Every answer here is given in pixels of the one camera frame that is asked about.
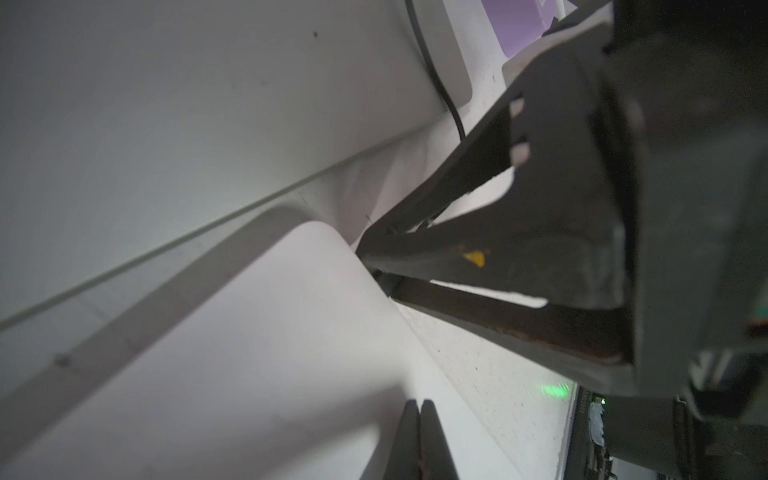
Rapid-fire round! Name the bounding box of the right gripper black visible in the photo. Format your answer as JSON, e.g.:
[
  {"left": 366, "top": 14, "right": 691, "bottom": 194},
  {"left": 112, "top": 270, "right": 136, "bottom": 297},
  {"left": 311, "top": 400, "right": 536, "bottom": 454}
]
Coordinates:
[{"left": 587, "top": 1, "right": 767, "bottom": 396}]

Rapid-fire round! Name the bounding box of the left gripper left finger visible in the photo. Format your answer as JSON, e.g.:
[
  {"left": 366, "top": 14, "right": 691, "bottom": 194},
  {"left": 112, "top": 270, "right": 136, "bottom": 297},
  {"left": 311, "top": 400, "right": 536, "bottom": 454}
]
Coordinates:
[{"left": 383, "top": 400, "right": 422, "bottom": 480}]

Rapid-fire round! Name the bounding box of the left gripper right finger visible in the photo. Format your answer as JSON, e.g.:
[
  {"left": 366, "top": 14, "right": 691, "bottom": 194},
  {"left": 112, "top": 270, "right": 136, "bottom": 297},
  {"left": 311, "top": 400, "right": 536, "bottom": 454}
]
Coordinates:
[{"left": 419, "top": 400, "right": 459, "bottom": 480}]

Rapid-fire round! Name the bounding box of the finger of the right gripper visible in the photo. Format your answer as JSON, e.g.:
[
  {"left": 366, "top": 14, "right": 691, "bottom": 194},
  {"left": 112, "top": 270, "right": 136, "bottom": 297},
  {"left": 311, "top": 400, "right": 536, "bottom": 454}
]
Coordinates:
[
  {"left": 392, "top": 278, "right": 633, "bottom": 365},
  {"left": 358, "top": 35, "right": 626, "bottom": 309}
]

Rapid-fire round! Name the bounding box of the black cable to white laptop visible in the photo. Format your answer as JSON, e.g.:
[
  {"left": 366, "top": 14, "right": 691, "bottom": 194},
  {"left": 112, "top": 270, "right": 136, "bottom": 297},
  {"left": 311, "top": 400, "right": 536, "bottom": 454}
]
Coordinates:
[{"left": 404, "top": 0, "right": 468, "bottom": 143}]

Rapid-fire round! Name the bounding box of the yellow charger adapter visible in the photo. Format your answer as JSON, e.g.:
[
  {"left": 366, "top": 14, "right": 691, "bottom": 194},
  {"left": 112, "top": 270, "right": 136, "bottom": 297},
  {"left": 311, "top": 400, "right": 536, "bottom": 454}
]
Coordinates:
[{"left": 462, "top": 250, "right": 486, "bottom": 268}]

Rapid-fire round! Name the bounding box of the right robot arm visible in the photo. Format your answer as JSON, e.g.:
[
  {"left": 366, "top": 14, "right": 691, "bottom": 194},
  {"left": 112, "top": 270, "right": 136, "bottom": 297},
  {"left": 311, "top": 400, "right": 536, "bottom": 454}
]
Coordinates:
[{"left": 357, "top": 1, "right": 767, "bottom": 479}]

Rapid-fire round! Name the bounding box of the white closed laptop front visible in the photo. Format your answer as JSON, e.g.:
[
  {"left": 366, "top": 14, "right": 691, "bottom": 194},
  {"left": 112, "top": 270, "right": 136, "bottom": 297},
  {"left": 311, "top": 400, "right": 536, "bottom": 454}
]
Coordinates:
[{"left": 1, "top": 222, "right": 518, "bottom": 479}]

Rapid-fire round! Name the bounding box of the purple power strip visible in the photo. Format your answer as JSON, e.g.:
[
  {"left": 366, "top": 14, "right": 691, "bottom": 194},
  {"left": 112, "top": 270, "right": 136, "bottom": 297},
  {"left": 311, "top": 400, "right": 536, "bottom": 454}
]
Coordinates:
[{"left": 481, "top": 0, "right": 576, "bottom": 59}]

